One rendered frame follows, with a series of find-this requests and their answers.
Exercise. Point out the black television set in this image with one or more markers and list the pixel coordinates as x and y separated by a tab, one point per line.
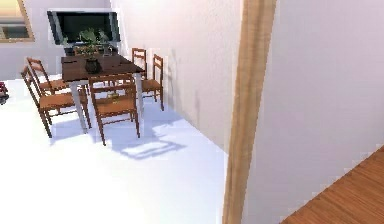
71	25

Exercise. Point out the green plant in black pot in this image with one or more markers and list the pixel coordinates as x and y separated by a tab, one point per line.
90	50

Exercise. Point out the dark brown dining table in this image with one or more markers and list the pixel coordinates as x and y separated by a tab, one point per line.
110	66

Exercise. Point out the dark red object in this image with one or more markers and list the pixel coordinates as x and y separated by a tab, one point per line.
3	91

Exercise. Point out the wooden framed window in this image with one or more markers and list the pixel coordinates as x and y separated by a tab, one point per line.
13	23

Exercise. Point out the light wooden door frame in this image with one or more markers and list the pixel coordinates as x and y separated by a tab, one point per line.
248	113

